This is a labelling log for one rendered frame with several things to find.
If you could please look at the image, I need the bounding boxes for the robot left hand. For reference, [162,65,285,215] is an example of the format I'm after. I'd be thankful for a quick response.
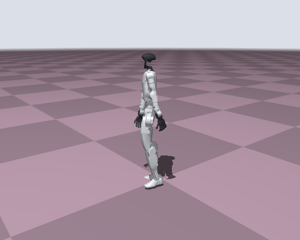
[155,113,167,131]

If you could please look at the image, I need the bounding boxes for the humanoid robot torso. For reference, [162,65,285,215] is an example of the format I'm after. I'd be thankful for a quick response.
[141,69,157,120]

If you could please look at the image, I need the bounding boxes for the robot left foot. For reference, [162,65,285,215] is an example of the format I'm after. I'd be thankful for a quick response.
[144,177,163,188]

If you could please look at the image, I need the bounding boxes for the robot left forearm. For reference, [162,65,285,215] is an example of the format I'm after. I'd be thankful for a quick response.
[150,92,162,117]

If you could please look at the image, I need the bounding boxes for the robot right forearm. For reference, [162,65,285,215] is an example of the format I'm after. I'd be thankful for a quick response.
[139,97,147,115]

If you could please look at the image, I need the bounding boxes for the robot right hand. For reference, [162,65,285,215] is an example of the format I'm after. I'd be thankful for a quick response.
[134,110,144,128]

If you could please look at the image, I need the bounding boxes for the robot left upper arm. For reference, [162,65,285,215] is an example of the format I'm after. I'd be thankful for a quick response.
[145,72,157,100]

